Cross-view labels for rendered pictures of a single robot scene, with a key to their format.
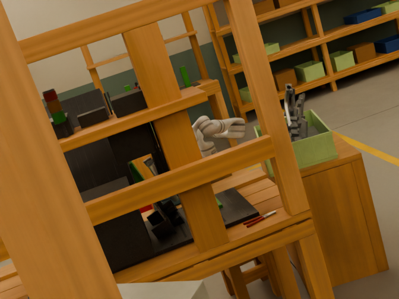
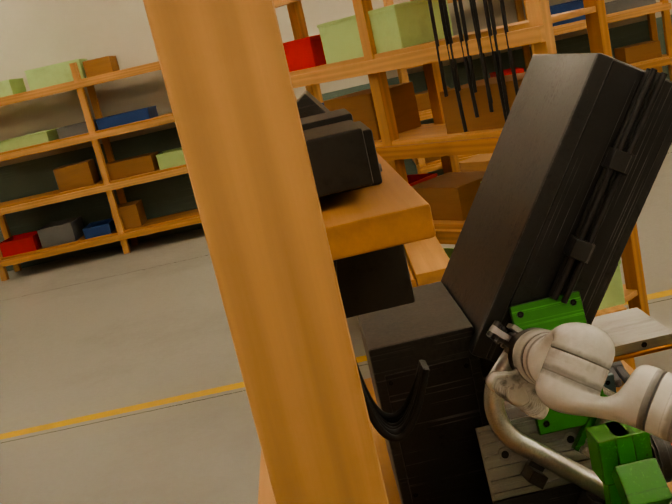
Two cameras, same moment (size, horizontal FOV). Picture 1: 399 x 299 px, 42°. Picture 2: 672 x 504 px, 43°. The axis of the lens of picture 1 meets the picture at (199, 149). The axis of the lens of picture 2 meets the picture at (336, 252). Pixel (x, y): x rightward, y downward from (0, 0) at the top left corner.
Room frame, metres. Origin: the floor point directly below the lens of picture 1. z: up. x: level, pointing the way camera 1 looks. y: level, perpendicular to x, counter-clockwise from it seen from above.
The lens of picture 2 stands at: (2.27, -1.00, 1.73)
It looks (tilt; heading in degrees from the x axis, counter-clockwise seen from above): 13 degrees down; 98
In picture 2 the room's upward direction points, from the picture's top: 13 degrees counter-clockwise
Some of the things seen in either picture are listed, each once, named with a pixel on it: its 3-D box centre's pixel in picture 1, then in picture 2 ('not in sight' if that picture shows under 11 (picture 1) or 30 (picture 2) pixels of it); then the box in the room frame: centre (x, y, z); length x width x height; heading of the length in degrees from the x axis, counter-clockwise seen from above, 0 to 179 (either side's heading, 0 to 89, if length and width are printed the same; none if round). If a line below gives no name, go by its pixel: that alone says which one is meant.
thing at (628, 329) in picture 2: not in sight; (552, 351); (2.42, 0.50, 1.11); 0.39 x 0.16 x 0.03; 8
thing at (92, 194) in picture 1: (109, 226); (427, 397); (2.18, 0.49, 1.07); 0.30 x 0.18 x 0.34; 98
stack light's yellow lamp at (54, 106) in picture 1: (54, 106); not in sight; (2.02, 0.48, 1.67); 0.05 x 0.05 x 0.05
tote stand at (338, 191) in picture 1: (318, 205); not in sight; (3.14, -0.63, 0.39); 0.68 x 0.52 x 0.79; 178
